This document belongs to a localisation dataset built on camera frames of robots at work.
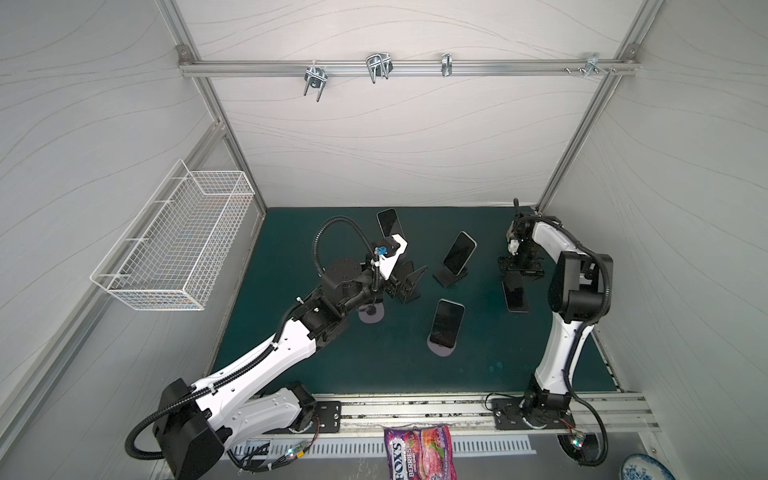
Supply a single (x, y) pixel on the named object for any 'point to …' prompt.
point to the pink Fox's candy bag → (420, 452)
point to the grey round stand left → (371, 313)
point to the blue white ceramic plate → (644, 467)
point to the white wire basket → (169, 254)
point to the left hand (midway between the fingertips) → (415, 249)
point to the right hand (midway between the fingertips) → (522, 270)
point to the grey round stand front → (441, 350)
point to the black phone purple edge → (516, 292)
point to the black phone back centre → (389, 222)
